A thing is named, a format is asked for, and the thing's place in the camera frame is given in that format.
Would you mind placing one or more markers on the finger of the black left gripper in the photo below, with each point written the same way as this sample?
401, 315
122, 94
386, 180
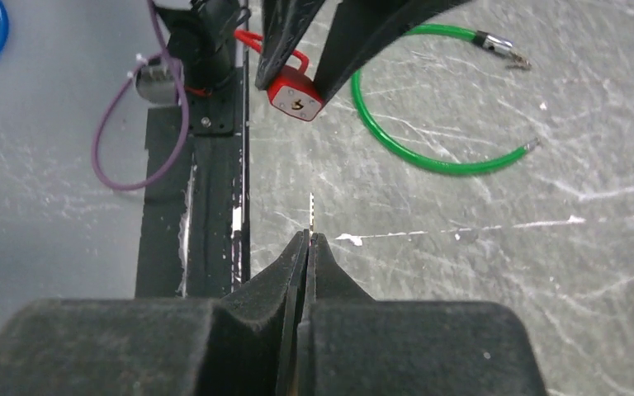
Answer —
362, 29
284, 23

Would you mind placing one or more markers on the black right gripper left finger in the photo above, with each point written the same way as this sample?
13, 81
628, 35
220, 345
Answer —
241, 344

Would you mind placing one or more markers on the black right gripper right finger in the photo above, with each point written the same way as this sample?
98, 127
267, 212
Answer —
351, 344

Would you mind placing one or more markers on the red cable lock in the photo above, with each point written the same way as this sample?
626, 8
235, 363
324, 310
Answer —
292, 92

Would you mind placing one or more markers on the silver key bunch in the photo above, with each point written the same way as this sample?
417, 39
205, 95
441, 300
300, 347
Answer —
311, 226

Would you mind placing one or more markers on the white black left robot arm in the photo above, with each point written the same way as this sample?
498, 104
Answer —
200, 32

